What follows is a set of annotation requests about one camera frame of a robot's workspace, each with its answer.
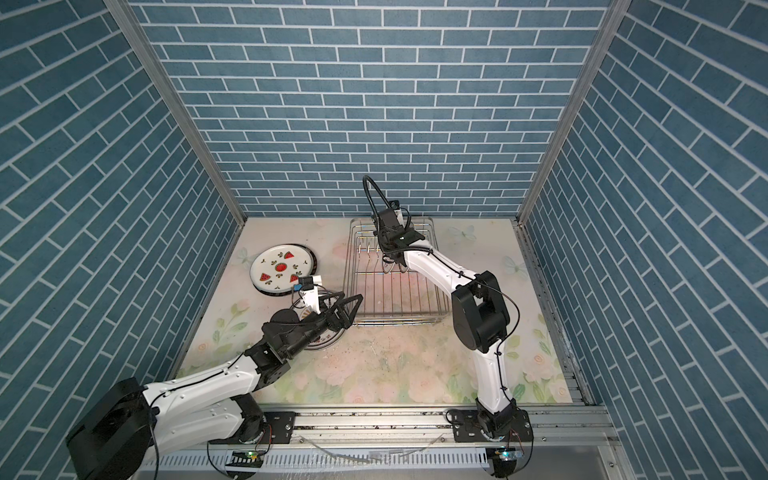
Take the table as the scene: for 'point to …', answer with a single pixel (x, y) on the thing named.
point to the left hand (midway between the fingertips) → (355, 298)
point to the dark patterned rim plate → (275, 269)
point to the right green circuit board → (504, 460)
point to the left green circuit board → (246, 459)
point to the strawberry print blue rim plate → (275, 270)
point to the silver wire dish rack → (390, 299)
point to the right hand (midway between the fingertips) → (396, 230)
